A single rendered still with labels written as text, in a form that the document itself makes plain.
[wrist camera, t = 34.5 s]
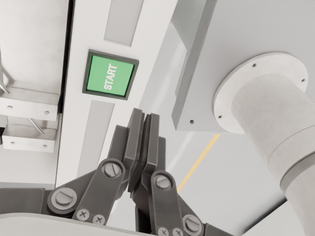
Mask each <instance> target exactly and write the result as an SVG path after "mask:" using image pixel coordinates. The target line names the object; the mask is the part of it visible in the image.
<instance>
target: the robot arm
mask: <svg viewBox="0 0 315 236"><path fill-rule="evenodd" d="M307 85H308V72H307V69H306V67H305V65H304V64H303V63H302V62H301V61H300V60H299V59H298V58H296V57H295V56H293V55H291V54H288V53H284V52H271V53H265V54H262V55H259V56H255V57H253V58H251V59H249V60H247V61H245V62H244V63H242V64H241V65H239V66H237V67H236V68H235V69H234V70H233V71H231V72H230V73H229V74H228V75H227V76H226V78H225V79H224V80H223V81H222V83H221V84H220V86H219V87H218V89H217V91H216V93H215V96H214V99H213V106H212V109H213V115H214V117H215V120H216V121H217V123H218V124H219V125H220V126H221V127H222V128H223V129H225V130H227V131H229V132H232V133H239V134H244V133H245V134H246V136H247V137H248V139H249V140H250V142H251V144H252V145H253V147H254V148H255V150H256V151H257V153H258V155H259V156H260V158H261V159H262V161H263V162H264V164H265V165H266V167H267V169H268V170H269V172H270V173H271V175H272V176H273V178H274V179H275V181H276V183H277V184H278V186H279V187H280V189H281V190H282V192H283V194H284V195H285V196H286V198H287V200H288V201H289V203H290V204H291V206H292V208H293V209H294V211H295V213H296V214H297V217H298V219H299V220H300V222H301V224H302V227H303V229H304V232H305V236H315V102H314V101H313V100H312V99H311V98H309V97H308V96H307V95H306V94H305V91H306V89H307ZM144 117H145V113H143V112H142V110H141V109H137V108H133V111H132V114H131V117H130V120H129V123H128V125H127V127H124V126H121V125H116V127H115V130H114V133H113V137H112V141H111V144H110V148H109V151H108V155H107V158H106V159H104V160H102V161H101V163H100V164H99V166H98V168H97V169H96V170H93V171H91V172H89V173H87V174H85V175H83V176H80V177H78V178H76V179H74V180H72V181H70V182H67V183H65V184H63V185H61V186H59V187H57V188H55V189H53V190H45V188H0V236H234V235H232V234H230V233H228V232H226V231H223V230H221V229H219V228H217V227H215V226H213V225H210V224H208V223H205V224H204V223H202V221H201V220H200V218H199V217H198V216H197V215H196V214H195V212H194V211H193V210H192V209H191V208H190V207H189V205H188V204H187V203H186V202H185V201H184V200H183V199H182V197H181V196H180V195H179V194H178V193H177V187H176V182H175V180H174V178H173V176H172V175H171V174H170V173H168V172H167V171H166V138H164V137H160V136H159V120H160V115H158V114H155V113H151V114H147V116H146V118H145V119H144ZM127 186H128V190H127V191H128V192H130V199H132V200H133V202H134V203H135V231H131V230H126V229H120V228H115V227H109V226H106V224H107V221H108V219H109V216H110V213H111V211H112V208H113V205H114V203H115V201H116V200H118V199H120V198H121V197H122V194H123V192H124V191H125V190H126V188H127Z"/></svg>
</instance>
